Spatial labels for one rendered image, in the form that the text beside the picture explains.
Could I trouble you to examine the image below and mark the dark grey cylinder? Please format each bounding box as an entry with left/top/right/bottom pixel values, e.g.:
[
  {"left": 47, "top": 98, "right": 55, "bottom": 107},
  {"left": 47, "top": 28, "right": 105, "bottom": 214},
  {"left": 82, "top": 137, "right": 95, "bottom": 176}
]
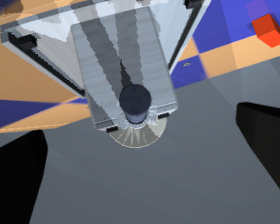
[{"left": 119, "top": 84, "right": 151, "bottom": 124}]

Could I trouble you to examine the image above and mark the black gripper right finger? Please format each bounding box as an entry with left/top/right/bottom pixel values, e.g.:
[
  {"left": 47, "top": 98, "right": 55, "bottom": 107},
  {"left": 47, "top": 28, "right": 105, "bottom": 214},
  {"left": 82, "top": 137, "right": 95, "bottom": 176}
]
[{"left": 234, "top": 101, "right": 280, "bottom": 189}]

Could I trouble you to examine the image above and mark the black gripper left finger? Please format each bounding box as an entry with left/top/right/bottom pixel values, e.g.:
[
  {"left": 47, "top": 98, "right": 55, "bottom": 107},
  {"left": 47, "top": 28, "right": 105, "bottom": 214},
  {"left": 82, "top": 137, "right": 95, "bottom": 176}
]
[{"left": 0, "top": 129, "right": 48, "bottom": 224}]

